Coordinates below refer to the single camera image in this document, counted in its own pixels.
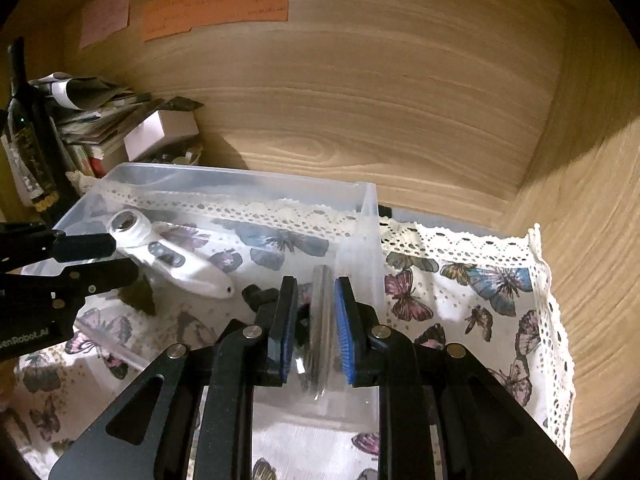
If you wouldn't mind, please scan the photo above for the small pink white box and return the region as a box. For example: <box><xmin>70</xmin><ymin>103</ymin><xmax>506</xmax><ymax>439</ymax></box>
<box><xmin>124</xmin><ymin>110</ymin><xmax>200</xmax><ymax>162</ymax></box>

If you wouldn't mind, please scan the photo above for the dark wine bottle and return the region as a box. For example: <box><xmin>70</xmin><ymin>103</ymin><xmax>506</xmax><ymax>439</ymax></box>
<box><xmin>8</xmin><ymin>37</ymin><xmax>78</xmax><ymax>226</ymax></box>

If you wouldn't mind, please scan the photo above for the clear plastic storage box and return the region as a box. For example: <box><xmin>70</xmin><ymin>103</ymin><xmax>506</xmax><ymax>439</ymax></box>
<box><xmin>22</xmin><ymin>161</ymin><xmax>386</xmax><ymax>421</ymax></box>

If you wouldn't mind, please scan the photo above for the stack of books and papers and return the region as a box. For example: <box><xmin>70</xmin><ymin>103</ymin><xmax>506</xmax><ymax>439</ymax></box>
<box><xmin>29</xmin><ymin>72</ymin><xmax>203</xmax><ymax>178</ymax></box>

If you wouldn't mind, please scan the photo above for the white handheld magnifier device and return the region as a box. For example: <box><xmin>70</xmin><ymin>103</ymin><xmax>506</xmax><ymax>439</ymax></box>
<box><xmin>107</xmin><ymin>208</ymin><xmax>235</xmax><ymax>299</ymax></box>

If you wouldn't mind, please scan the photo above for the black usb-c dongle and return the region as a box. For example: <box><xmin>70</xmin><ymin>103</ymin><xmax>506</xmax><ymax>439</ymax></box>
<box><xmin>242</xmin><ymin>284</ymin><xmax>279</xmax><ymax>327</ymax></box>

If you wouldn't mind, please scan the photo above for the orange sticky note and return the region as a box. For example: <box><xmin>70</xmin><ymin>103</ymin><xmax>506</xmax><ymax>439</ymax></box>
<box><xmin>142</xmin><ymin>0</ymin><xmax>290</xmax><ymax>42</ymax></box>

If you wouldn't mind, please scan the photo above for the butterfly print lace cloth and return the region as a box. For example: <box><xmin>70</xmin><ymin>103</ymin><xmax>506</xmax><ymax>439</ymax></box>
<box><xmin>4</xmin><ymin>209</ymin><xmax>576</xmax><ymax>480</ymax></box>

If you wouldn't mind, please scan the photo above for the pink sticky note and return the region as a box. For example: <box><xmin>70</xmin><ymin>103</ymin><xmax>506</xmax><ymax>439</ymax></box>
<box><xmin>79</xmin><ymin>0</ymin><xmax>130</xmax><ymax>50</ymax></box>

